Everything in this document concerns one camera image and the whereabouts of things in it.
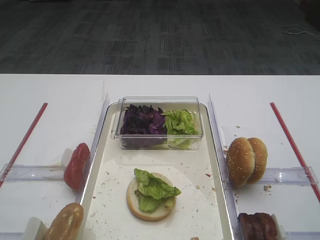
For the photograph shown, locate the green lettuce leaf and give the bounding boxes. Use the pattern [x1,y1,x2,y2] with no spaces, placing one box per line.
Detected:
[134,168,182,214]

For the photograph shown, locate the green lettuce in container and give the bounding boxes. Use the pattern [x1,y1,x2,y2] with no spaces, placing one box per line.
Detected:
[163,109,198,149]

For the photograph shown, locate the white block behind tomato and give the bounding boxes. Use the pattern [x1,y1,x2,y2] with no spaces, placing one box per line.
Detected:
[61,148,73,168]

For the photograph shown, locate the red tomato slice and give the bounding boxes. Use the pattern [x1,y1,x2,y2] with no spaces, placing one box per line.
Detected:
[63,142,90,191]

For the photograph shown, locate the brown meat patties stack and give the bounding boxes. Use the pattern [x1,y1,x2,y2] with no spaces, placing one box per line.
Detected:
[238,212,278,240]

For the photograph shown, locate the white block behind patties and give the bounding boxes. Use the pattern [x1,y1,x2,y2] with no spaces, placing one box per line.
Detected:
[271,214,287,240]

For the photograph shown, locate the clear plastic salad container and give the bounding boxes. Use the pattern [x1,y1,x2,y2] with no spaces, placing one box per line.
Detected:
[111,96,204,150]

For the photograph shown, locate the purple cabbage leaves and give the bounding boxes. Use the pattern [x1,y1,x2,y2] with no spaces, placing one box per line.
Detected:
[120,104,168,149]

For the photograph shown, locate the left long clear divider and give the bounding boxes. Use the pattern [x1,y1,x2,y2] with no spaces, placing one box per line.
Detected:
[75,93,110,205]

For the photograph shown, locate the long clear divider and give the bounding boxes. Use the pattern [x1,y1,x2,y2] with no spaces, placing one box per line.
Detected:
[75,93,110,205]
[207,94,238,225]

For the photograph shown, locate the right long clear divider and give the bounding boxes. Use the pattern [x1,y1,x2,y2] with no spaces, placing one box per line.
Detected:
[207,94,238,225]

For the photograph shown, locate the sesame bun top, front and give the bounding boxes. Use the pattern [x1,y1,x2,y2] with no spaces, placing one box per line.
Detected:
[226,137,255,187]

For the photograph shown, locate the sesame bun , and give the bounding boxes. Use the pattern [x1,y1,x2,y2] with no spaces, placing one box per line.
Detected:
[246,137,268,184]
[226,137,255,187]

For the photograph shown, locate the bottom bun half on tray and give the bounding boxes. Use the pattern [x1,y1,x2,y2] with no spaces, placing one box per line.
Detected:
[126,177,176,221]

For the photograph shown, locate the white metal tray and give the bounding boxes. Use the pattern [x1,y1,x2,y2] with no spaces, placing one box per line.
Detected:
[78,103,232,240]

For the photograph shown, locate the sesame bun top, rear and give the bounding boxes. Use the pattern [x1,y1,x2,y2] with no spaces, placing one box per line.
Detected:
[246,137,268,184]

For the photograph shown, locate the left red strip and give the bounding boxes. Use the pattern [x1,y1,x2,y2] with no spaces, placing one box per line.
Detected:
[0,102,48,187]

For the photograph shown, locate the red strip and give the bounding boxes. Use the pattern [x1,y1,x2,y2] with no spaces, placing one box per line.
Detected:
[0,102,48,187]
[270,102,320,201]

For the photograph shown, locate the right red strip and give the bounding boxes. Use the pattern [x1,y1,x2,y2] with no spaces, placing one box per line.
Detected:
[270,102,320,201]

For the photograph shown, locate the toasted bun bottom, left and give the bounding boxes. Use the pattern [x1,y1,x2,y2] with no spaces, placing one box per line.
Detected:
[44,202,84,240]

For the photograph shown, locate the white block behind left bun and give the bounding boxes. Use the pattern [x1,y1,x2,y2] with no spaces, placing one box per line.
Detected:
[22,216,48,240]

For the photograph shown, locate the clear rail behind sesame buns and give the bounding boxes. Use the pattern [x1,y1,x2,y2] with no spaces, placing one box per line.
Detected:
[257,166,319,186]

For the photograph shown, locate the clear rail behind tomato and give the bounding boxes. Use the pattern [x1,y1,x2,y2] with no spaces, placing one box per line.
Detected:
[0,164,64,182]

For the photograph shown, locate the white cable on floor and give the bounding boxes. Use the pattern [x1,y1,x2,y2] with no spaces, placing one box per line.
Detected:
[278,24,320,40]

